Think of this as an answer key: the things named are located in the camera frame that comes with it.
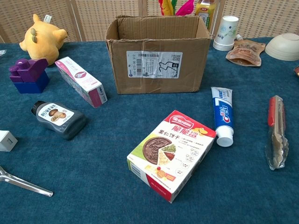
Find dark bottle with mushroom label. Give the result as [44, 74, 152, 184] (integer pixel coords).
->
[30, 100, 87, 140]

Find brown cardboard box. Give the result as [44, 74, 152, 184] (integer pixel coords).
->
[105, 15, 211, 95]

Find red white snack packet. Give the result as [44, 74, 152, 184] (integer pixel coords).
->
[126, 110, 217, 204]

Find yellow tea bottle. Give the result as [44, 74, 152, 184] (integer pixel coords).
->
[195, 0, 212, 30]

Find white cube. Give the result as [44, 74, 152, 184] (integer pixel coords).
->
[0, 130, 18, 153]

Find blue white toothpaste tube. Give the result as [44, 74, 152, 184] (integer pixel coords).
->
[210, 86, 235, 147]

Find pink white toothpaste carton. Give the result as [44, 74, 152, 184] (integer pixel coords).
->
[54, 56, 108, 109]

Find teal blue tablecloth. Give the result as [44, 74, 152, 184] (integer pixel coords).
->
[0, 36, 299, 224]

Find woven folding screen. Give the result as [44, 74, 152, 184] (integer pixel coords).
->
[0, 0, 299, 44]

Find colourful feather shuttlecock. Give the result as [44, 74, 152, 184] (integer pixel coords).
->
[158, 0, 195, 17]

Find white cup with label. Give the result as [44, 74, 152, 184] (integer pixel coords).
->
[212, 15, 240, 52]

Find brown snack pouch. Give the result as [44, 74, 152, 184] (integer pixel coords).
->
[225, 34, 266, 68]

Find purple toy block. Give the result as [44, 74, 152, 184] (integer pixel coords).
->
[8, 58, 50, 94]

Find yellow plush toy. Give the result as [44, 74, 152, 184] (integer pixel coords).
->
[19, 14, 69, 66]

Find red tongs in plastic wrap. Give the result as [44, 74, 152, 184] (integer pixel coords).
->
[264, 95, 290, 171]

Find silver metal tool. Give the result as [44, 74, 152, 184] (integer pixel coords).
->
[0, 166, 54, 197]

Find beige bowl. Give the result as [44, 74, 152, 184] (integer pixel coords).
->
[264, 33, 299, 62]

